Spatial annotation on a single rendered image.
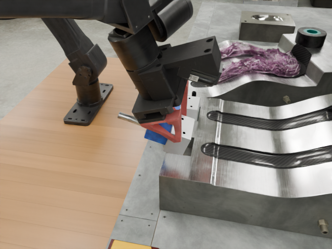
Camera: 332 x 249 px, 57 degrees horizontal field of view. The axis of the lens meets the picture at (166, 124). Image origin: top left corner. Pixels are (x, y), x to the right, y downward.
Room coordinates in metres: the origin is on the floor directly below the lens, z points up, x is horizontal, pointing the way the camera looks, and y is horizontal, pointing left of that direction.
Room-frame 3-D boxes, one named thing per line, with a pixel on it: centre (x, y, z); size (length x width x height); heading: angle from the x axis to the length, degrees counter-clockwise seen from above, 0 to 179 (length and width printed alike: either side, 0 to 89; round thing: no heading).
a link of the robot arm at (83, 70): (0.71, 0.20, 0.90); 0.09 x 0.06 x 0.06; 169
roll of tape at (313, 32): (0.86, -0.42, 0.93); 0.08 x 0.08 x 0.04
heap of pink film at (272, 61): (0.79, -0.24, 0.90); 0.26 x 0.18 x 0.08; 96
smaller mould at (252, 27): (1.22, -0.40, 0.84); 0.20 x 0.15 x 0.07; 78
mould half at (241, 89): (0.80, -0.25, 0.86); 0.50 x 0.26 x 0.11; 96
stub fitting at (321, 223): (0.29, -0.25, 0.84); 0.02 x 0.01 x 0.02; 168
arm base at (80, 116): (0.71, 0.21, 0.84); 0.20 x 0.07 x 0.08; 169
